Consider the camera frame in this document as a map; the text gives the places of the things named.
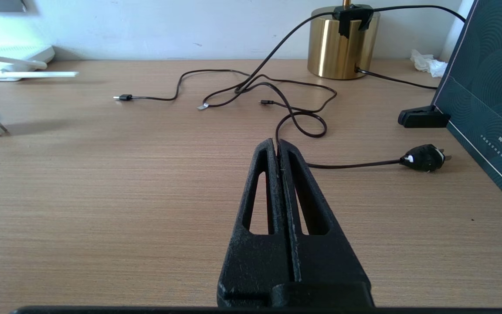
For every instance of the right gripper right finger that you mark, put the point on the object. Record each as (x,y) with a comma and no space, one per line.
(329,261)

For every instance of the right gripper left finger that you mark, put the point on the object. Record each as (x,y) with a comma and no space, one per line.
(238,266)

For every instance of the white router with antennas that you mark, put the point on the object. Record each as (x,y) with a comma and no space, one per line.
(24,53)

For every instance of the brass desk lamp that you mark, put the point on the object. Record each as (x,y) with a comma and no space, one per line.
(334,52)

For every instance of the crumpled white tissue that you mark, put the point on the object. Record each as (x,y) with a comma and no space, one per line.
(429,63)

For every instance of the grey wall socket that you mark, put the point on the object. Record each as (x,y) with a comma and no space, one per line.
(2,5)

